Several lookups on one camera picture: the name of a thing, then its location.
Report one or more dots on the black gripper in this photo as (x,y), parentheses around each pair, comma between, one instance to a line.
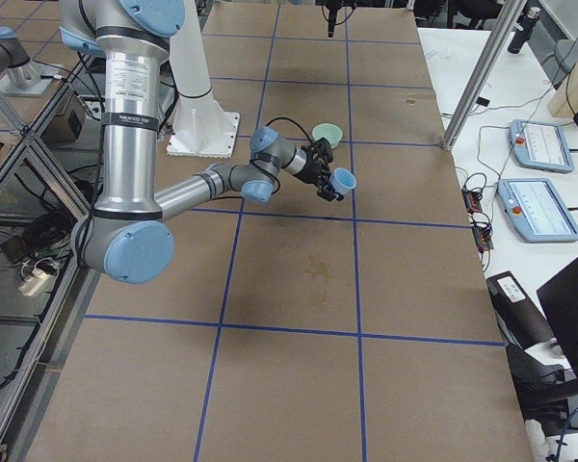
(311,170)
(330,18)

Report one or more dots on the light blue plastic cup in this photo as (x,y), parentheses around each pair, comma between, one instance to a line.
(343,181)

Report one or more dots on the mint green bowl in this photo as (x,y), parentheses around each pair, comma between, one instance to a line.
(328,131)

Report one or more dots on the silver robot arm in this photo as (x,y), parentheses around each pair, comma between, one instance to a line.
(125,235)

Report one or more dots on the black water bottle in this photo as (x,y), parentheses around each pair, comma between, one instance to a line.
(523,29)

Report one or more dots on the small circuit board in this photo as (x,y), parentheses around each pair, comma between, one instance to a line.
(480,222)

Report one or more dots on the near teach pendant tablet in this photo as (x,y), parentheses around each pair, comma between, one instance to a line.
(536,212)

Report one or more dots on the teach pendant tablet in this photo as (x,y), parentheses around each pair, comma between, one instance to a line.
(540,145)
(536,212)

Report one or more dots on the far teach pendant tablet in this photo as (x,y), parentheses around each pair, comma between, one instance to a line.
(540,145)

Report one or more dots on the black monitor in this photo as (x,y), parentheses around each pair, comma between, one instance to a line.
(558,298)

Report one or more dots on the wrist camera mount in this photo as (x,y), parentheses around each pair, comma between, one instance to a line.
(321,151)

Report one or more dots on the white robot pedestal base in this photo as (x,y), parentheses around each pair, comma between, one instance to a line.
(200,127)

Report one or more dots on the aluminium frame post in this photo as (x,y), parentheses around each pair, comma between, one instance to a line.
(495,42)

